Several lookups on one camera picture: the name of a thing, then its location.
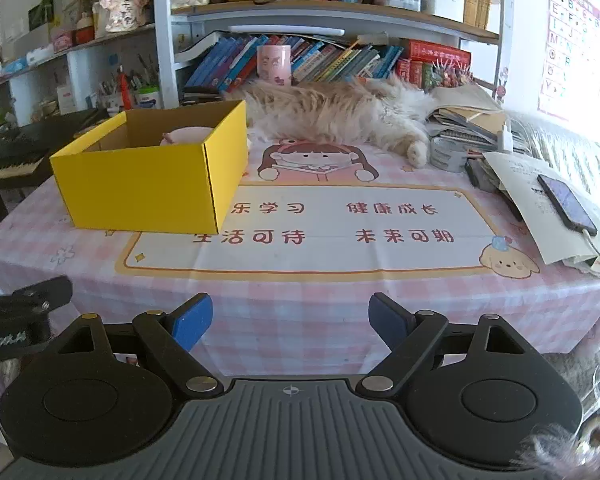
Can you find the black electric piano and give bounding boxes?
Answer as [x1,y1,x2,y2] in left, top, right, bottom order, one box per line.
[0,107,111,196]

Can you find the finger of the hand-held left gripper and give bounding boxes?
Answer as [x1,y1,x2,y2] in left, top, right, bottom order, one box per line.
[0,275,74,311]

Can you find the white light bar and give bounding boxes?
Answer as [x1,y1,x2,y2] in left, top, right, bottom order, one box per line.
[215,27,346,37]

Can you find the row of leaning books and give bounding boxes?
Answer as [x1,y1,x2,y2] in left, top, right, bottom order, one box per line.
[182,35,406,93]

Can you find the printed desk mat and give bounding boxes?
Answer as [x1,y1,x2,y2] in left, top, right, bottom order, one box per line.
[115,137,541,283]

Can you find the fluffy orange cat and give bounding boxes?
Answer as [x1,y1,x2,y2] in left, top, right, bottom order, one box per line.
[225,77,436,166]

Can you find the printed pen cup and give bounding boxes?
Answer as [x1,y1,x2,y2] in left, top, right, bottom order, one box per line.
[99,80,123,113]

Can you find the white paper sheet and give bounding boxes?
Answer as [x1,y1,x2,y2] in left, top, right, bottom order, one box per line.
[482,152,600,281]

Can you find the pink checkered desktop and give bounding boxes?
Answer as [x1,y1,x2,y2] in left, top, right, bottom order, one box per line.
[0,135,600,376]

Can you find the row of small colourful books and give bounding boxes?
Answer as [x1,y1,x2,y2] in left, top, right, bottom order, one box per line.
[396,57,473,91]

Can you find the black flat case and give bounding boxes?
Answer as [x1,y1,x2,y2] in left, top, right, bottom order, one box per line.
[465,157,496,193]

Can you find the grey tape roll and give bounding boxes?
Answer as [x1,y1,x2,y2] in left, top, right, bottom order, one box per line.
[430,136,470,173]

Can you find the grey fluffy cloth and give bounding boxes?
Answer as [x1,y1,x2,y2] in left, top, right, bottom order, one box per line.
[517,330,600,480]

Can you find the red boxed book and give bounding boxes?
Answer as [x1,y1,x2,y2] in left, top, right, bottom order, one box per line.
[402,39,472,63]

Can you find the pile of books and papers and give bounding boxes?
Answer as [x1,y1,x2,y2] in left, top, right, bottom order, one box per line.
[427,85,526,176]

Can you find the white jar green lid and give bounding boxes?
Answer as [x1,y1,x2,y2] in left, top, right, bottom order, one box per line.
[137,86,162,110]

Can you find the black smartphone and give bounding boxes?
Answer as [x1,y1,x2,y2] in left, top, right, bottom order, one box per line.
[537,174,598,233]

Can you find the pink printed cup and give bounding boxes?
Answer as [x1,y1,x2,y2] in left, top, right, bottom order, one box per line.
[256,44,292,86]

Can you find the pink plush pig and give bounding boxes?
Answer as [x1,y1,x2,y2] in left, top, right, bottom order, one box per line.
[162,126,216,147]

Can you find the white bookshelf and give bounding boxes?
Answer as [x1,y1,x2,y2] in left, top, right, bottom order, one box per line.
[0,0,511,126]

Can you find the tissue packs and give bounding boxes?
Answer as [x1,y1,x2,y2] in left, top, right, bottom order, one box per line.
[0,45,56,78]

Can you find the white wall charger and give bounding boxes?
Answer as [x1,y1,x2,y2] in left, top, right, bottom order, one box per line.
[497,120,515,153]

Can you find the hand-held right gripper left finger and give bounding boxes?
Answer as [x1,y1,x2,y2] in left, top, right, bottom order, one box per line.
[47,293,221,396]

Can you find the plant picture card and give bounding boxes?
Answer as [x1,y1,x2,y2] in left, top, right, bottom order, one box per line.
[27,0,56,31]

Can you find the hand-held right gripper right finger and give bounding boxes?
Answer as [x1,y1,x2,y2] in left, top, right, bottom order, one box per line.
[356,291,544,394]

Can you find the white carton red label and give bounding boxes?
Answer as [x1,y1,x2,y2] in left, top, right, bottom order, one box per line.
[56,85,76,115]

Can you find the alphabet wall poster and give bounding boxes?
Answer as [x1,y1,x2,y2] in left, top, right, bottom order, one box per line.
[537,0,600,121]

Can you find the yellow cardboard box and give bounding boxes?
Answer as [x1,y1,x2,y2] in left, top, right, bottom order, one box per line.
[49,100,250,235]

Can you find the white rabbit figurine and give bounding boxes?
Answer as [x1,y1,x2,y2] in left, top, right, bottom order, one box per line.
[97,0,146,33]

